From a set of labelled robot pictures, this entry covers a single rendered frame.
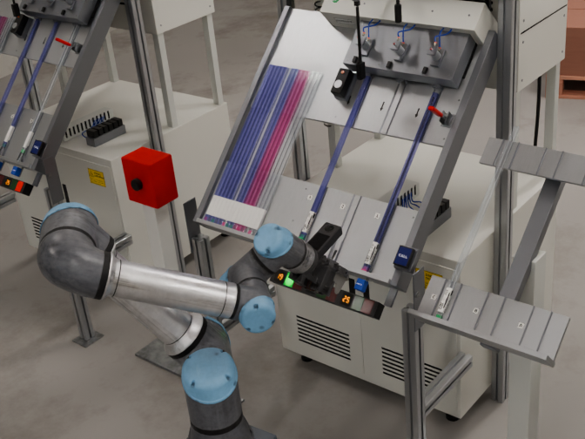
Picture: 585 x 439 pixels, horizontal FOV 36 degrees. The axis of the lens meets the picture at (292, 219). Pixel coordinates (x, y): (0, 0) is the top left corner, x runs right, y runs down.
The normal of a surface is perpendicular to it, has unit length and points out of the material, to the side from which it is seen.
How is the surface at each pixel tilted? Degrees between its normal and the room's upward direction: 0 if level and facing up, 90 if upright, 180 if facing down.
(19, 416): 0
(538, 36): 90
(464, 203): 0
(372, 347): 90
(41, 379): 0
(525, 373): 90
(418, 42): 44
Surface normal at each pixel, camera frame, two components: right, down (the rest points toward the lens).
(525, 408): -0.62, 0.42
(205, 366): -0.07, -0.81
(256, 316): 0.18, 0.45
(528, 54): 0.78, 0.23
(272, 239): -0.49, -0.33
